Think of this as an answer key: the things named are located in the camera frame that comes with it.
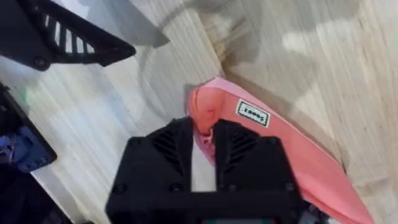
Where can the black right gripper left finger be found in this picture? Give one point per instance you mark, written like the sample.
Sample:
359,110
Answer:
149,168

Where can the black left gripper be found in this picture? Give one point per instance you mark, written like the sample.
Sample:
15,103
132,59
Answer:
21,199

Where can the pink soft zip bag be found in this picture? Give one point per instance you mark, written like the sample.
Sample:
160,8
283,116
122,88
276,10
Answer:
298,155

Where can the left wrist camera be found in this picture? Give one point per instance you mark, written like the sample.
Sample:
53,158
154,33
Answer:
25,149

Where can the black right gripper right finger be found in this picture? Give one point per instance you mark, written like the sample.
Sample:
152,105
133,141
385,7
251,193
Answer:
255,165

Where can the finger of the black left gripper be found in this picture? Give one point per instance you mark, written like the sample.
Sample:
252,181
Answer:
28,34

